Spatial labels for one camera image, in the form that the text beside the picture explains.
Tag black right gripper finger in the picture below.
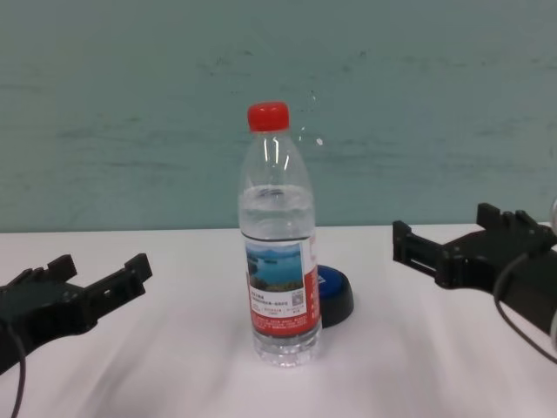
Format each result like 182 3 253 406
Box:
391 219 454 287
476 202 557 246

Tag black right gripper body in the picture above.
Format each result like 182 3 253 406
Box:
446 229 557 337

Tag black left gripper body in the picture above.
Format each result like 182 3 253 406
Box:
0 280 95 376

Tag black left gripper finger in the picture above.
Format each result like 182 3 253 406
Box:
5 253 78 289
79 253 154 328

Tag blue push button black base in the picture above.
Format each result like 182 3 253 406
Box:
318 263 357 329

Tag clear water bottle red cap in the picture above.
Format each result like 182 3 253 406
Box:
238 101 324 368

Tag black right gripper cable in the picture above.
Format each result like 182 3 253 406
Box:
493 249 557 363

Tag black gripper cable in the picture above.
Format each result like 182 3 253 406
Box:
493 249 557 363
0 320 29 418

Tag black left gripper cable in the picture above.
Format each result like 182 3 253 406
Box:
0 320 29 418

